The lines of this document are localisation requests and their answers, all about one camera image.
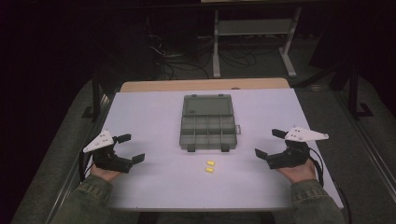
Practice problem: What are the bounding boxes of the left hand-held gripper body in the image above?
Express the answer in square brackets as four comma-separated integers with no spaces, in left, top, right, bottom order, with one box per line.
[82,130,134,175]

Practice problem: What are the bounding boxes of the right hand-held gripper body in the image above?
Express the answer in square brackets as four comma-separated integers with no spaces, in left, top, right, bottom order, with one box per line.
[266,125,330,171]

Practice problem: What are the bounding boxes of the grey plastic compartment box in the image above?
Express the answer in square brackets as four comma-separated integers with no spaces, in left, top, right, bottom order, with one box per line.
[178,93,242,153]

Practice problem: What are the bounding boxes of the person's left hand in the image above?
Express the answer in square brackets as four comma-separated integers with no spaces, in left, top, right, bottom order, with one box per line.
[90,164,122,183]

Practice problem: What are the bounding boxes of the person's right hand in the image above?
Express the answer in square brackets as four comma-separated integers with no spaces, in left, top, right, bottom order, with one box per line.
[276,158,318,184]

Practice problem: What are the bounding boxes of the black metal stand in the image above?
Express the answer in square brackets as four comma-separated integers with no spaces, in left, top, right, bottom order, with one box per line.
[81,74,109,121]
[346,60,375,119]

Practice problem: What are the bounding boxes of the wooden table board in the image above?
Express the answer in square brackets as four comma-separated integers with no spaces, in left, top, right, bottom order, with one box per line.
[120,77,290,93]

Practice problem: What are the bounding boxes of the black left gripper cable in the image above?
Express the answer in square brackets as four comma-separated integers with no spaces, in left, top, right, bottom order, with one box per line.
[78,150,95,183]

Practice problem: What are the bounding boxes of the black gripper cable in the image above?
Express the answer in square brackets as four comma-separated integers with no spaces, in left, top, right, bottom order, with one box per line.
[307,147,353,224]
[78,150,95,183]

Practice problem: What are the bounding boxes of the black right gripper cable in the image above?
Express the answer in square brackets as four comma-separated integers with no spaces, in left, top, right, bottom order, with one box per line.
[307,147,353,224]

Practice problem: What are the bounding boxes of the black floor cables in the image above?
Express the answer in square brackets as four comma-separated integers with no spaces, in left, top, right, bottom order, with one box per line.
[148,33,258,81]

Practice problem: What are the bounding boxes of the white metal desk frame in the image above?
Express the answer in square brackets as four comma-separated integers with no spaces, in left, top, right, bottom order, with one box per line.
[212,7,303,79]

